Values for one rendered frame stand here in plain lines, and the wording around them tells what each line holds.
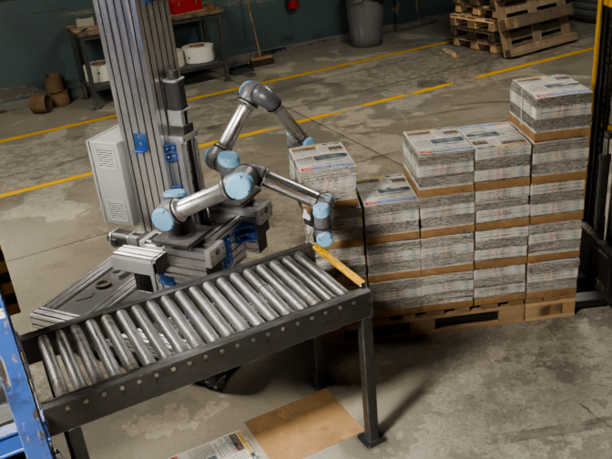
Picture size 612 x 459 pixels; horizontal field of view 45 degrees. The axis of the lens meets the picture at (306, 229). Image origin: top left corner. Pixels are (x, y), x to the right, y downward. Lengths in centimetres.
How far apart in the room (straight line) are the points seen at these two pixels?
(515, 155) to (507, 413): 126
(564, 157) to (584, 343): 100
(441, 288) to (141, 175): 170
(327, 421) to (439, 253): 106
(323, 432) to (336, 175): 124
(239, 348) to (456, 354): 153
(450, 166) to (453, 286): 70
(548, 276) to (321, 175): 141
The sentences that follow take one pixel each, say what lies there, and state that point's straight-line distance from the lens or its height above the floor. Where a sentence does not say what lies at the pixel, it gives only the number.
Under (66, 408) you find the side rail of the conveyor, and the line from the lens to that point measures 279.
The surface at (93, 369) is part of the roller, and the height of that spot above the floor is 80.
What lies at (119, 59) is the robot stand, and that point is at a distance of 374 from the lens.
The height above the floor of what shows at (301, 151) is 106.
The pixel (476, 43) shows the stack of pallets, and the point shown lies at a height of 10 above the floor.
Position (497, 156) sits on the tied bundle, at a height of 101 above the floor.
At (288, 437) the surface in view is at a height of 0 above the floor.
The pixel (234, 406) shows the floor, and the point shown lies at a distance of 384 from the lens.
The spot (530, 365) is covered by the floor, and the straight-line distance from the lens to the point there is 403.
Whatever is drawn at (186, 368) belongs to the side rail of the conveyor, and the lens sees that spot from 285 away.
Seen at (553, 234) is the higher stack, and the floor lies 53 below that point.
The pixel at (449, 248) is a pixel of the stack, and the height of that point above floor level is 53.
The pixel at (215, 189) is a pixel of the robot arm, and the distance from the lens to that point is 337.
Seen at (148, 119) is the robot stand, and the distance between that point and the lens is 374.
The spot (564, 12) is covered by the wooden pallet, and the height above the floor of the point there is 40.
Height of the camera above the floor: 241
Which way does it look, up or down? 26 degrees down
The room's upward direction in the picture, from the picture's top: 6 degrees counter-clockwise
